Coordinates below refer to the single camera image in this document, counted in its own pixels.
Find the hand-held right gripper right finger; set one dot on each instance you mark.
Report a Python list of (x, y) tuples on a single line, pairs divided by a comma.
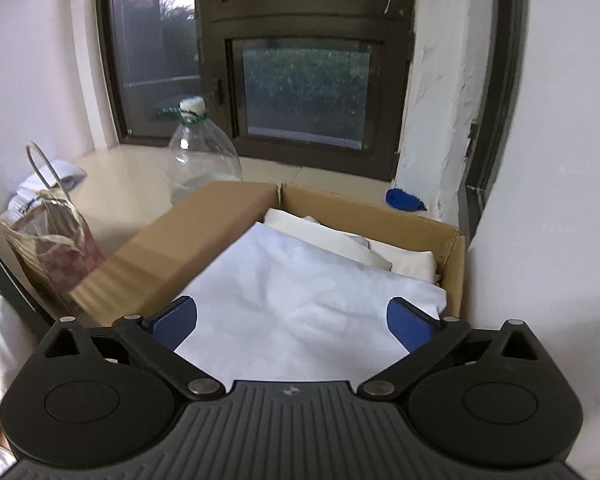
[(407, 322)]

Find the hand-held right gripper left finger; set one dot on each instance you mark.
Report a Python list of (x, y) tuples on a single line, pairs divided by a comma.
[(177, 320)]

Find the cardboard box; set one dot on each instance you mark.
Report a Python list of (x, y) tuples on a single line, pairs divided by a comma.
[(180, 240)]

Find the folded cream cloth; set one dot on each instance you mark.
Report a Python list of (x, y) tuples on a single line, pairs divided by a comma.
[(410, 260), (325, 235)]

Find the small blue object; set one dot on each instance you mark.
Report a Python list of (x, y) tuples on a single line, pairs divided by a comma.
[(405, 200)]

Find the checkered paper bag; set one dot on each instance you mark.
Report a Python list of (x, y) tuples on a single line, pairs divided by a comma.
[(60, 265)]

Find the beige windowsill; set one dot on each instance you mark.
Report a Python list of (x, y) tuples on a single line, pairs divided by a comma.
[(120, 180)]

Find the clear plastic bottle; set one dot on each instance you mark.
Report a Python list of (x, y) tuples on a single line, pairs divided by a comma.
[(200, 160)]

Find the white cloth bundle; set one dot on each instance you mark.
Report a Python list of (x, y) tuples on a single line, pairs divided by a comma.
[(35, 185)]

